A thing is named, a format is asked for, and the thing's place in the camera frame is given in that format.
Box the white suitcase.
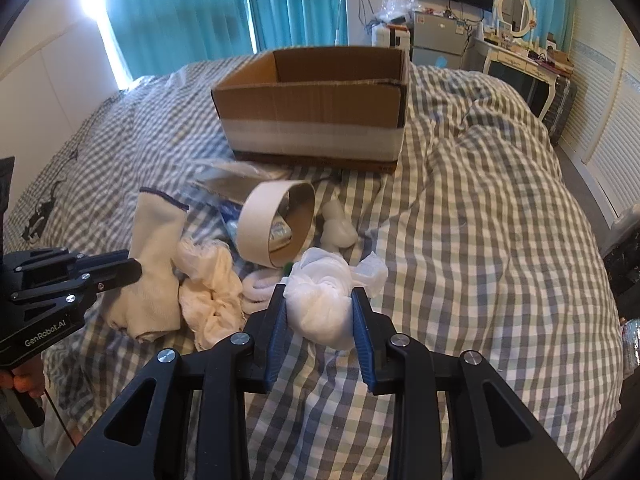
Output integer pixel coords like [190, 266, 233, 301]
[371, 23, 411, 52]

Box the beige cardboard tape ring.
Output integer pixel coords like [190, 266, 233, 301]
[236, 179, 317, 269]

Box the teal window curtain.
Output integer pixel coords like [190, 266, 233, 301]
[104, 0, 347, 78]

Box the blue tissue pack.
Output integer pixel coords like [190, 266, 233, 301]
[218, 198, 294, 254]

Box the white scrunchie ring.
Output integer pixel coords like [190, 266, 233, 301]
[241, 268, 288, 316]

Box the silver mini fridge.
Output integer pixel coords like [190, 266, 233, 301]
[411, 11, 470, 70]

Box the white plastic bag bundle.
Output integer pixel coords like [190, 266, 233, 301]
[283, 247, 388, 351]

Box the white oval vanity mirror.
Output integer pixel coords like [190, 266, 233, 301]
[496, 0, 536, 38]

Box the cream cloth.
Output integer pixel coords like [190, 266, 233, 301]
[174, 236, 245, 351]

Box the brown cardboard box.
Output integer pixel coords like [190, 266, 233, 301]
[210, 46, 410, 174]

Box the operator left hand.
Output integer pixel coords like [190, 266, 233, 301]
[0, 356, 46, 399]

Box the clear plastic zip bag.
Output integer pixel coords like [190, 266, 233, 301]
[186, 158, 292, 205]

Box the grey checkered bed quilt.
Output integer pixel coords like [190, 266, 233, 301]
[4, 56, 624, 479]

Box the white dressing table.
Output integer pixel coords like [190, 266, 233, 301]
[471, 39, 577, 122]

